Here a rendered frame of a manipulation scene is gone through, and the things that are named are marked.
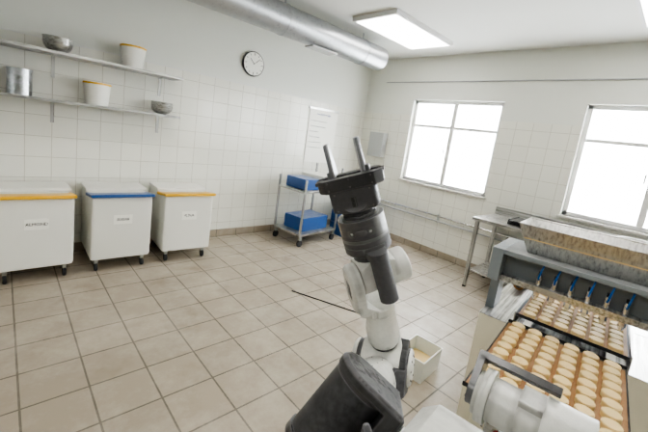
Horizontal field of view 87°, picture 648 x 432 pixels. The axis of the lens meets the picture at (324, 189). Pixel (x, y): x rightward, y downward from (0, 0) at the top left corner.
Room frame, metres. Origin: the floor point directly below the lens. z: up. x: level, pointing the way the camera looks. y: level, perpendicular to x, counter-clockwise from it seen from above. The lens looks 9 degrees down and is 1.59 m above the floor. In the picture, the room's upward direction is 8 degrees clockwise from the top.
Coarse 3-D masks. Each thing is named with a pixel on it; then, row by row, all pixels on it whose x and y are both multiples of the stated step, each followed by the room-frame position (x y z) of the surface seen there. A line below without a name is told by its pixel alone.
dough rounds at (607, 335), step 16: (528, 304) 1.59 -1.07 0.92; (544, 304) 1.66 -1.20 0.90; (560, 304) 1.69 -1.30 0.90; (544, 320) 1.44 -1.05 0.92; (560, 320) 1.46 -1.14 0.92; (576, 320) 1.48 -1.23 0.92; (592, 320) 1.52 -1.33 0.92; (608, 320) 1.58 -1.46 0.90; (576, 336) 1.36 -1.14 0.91; (592, 336) 1.35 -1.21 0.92; (608, 336) 1.39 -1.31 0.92; (624, 336) 1.44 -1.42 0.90; (624, 352) 1.29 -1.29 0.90
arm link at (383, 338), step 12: (372, 324) 0.66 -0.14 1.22; (384, 324) 0.65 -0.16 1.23; (396, 324) 0.68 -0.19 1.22; (372, 336) 0.67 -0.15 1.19; (384, 336) 0.66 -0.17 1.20; (396, 336) 0.68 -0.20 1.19; (372, 348) 0.70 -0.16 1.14; (384, 348) 0.68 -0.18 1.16; (396, 348) 0.69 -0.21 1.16; (408, 348) 0.69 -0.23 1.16; (396, 360) 0.67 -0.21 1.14
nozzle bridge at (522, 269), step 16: (512, 240) 1.79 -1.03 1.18; (496, 256) 1.59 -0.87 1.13; (512, 256) 1.63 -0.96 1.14; (528, 256) 1.51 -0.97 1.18; (496, 272) 1.58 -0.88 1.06; (512, 272) 1.62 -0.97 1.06; (528, 272) 1.57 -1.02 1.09; (544, 272) 1.53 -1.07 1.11; (576, 272) 1.39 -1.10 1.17; (592, 272) 1.41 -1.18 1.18; (496, 288) 1.67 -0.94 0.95; (528, 288) 1.52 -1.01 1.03; (544, 288) 1.49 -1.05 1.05; (560, 288) 1.49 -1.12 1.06; (576, 288) 1.45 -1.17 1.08; (608, 288) 1.38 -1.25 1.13; (624, 288) 1.29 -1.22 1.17; (640, 288) 1.28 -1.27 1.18; (496, 304) 1.70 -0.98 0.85; (576, 304) 1.40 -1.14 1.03; (592, 304) 1.39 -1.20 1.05; (640, 304) 1.32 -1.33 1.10; (624, 320) 1.30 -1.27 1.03; (640, 320) 1.29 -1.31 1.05
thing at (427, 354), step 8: (416, 336) 2.48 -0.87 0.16; (416, 344) 2.49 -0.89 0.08; (424, 344) 2.44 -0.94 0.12; (432, 344) 2.40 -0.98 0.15; (416, 352) 2.41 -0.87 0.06; (424, 352) 2.43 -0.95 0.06; (432, 352) 2.40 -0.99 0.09; (440, 352) 2.34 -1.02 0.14; (416, 360) 2.18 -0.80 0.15; (424, 360) 2.33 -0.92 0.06; (432, 360) 2.25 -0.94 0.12; (416, 368) 2.17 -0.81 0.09; (424, 368) 2.17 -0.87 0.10; (432, 368) 2.27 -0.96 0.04; (416, 376) 2.17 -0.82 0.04; (424, 376) 2.19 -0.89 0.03
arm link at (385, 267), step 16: (384, 240) 0.59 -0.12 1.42; (352, 256) 0.60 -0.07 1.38; (368, 256) 0.57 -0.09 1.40; (384, 256) 0.56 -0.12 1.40; (400, 256) 0.62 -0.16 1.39; (368, 272) 0.59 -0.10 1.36; (384, 272) 0.56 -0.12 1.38; (400, 272) 0.61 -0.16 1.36; (368, 288) 0.59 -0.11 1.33; (384, 288) 0.56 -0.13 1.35
